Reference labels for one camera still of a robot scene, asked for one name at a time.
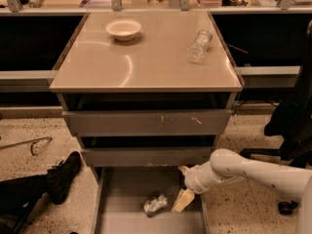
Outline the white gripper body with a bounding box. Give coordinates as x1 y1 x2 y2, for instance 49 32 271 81
184 162 227 194

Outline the crushed silver 7up can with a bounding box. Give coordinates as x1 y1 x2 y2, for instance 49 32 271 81
143 194 168 217

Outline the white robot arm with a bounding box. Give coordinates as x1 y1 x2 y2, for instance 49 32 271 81
172 148 312 234

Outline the grey top drawer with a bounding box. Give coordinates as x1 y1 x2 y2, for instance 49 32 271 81
62 109 231 137

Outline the grey open bottom drawer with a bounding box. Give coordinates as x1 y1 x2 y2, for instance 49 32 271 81
91 167 209 234

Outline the grey drawer cabinet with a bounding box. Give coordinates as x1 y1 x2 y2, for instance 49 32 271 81
48 10 244 180

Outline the grey middle drawer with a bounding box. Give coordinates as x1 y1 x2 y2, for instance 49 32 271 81
82 146 214 167

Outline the black office chair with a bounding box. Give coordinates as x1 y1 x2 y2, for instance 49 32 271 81
239 18 312 216

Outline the clear plastic bottle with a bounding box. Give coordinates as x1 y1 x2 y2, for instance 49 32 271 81
188 30 213 63

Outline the black shoe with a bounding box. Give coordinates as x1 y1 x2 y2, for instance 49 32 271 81
47 151 82 205

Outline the metal tool on floor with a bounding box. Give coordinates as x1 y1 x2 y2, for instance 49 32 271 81
0 136 53 156

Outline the white bowl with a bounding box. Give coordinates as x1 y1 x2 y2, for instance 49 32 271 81
105 19 141 42

